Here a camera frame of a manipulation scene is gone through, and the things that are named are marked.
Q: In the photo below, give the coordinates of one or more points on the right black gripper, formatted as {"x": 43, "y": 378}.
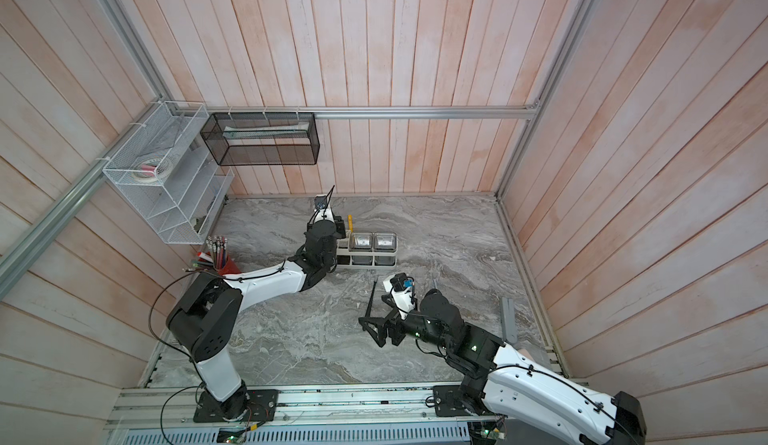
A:
{"x": 396, "y": 322}

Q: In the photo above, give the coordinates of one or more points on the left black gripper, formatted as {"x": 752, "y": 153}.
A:
{"x": 340, "y": 226}

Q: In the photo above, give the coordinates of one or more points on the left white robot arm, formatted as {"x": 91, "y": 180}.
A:
{"x": 204, "y": 318}

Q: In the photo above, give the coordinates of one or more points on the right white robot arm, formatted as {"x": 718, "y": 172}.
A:
{"x": 500, "y": 380}

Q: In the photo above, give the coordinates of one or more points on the black toothbrush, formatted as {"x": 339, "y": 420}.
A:
{"x": 370, "y": 302}

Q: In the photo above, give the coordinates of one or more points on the red pencil cup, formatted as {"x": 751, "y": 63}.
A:
{"x": 205, "y": 262}

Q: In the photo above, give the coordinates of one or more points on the grey flat block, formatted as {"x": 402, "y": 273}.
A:
{"x": 508, "y": 321}

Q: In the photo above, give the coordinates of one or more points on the tape roll on shelf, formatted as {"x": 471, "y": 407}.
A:
{"x": 152, "y": 170}

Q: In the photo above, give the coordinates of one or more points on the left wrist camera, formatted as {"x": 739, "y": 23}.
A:
{"x": 322, "y": 208}

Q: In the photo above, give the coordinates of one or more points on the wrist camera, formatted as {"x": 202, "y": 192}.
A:
{"x": 322, "y": 208}
{"x": 400, "y": 288}

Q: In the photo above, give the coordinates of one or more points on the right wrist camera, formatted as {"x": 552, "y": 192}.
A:
{"x": 400, "y": 288}

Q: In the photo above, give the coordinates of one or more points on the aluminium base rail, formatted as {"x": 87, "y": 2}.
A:
{"x": 399, "y": 413}

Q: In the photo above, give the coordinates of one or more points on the black wire mesh basket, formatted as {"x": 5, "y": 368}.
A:
{"x": 262, "y": 138}

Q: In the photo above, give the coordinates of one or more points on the white wire mesh shelf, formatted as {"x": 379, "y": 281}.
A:
{"x": 184, "y": 207}

